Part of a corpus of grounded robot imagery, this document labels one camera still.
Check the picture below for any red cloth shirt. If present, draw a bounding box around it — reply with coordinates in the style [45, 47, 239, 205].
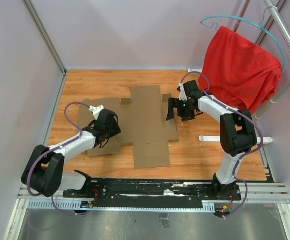
[198, 26, 282, 114]

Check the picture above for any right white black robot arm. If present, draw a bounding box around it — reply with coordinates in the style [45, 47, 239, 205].
[166, 80, 257, 200]

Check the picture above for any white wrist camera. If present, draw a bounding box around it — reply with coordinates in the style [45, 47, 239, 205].
[177, 83, 188, 101]
[89, 105, 104, 120]

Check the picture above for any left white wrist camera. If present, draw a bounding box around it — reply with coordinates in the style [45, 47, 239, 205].
[89, 105, 104, 120]

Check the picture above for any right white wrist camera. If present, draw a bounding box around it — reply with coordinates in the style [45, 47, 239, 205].
[177, 83, 188, 101]

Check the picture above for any aluminium frame post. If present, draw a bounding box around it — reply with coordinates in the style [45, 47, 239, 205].
[22, 0, 68, 76]

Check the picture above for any grey slotted cable duct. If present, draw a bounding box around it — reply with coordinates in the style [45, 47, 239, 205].
[28, 199, 216, 213]

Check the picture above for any white clothes rack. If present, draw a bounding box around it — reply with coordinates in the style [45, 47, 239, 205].
[187, 0, 290, 145]

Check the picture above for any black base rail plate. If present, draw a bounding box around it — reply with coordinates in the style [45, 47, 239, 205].
[63, 178, 242, 207]

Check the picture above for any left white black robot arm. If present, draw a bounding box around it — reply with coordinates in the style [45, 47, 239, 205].
[21, 109, 122, 198]

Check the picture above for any brown cardboard box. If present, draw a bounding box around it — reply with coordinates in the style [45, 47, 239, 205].
[83, 85, 179, 169]

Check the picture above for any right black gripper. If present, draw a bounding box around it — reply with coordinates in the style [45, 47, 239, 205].
[166, 98, 195, 123]

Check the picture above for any teal clothes hanger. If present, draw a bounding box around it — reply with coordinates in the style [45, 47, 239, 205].
[199, 6, 287, 74]

